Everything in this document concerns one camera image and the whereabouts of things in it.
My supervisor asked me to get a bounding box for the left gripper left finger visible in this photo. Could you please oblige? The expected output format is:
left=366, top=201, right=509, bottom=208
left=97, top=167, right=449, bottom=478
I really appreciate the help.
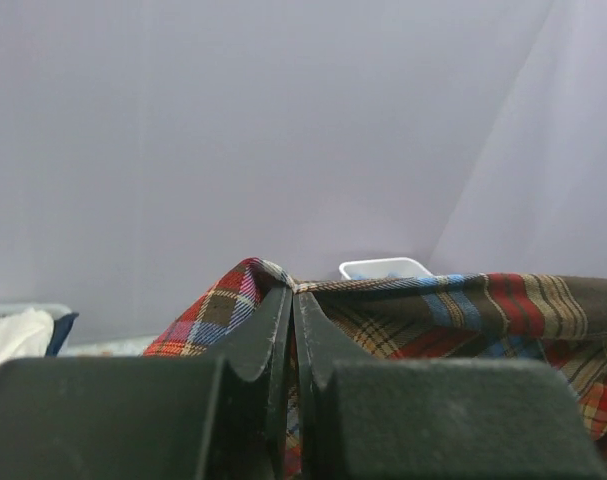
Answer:
left=0, top=287, right=292, bottom=479

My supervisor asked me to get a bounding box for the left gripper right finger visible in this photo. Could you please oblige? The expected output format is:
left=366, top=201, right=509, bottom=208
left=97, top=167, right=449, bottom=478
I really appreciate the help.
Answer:
left=293, top=294, right=607, bottom=479

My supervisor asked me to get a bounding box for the plaid long sleeve shirt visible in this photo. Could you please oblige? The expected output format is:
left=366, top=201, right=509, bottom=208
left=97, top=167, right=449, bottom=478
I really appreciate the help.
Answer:
left=146, top=258, right=607, bottom=467

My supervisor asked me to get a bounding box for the floral table mat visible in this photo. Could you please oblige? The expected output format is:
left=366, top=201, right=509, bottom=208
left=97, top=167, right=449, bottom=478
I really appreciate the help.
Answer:
left=58, top=336, right=155, bottom=357

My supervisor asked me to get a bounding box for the white plastic bin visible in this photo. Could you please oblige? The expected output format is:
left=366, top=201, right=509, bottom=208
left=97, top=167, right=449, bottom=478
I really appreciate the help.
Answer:
left=339, top=257, right=433, bottom=280

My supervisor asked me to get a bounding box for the navy blue garment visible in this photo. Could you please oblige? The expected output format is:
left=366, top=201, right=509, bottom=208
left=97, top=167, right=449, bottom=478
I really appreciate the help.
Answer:
left=45, top=312, right=79, bottom=357

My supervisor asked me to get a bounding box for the white folded garment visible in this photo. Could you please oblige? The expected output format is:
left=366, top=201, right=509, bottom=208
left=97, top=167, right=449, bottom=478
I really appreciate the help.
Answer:
left=0, top=308, right=54, bottom=365

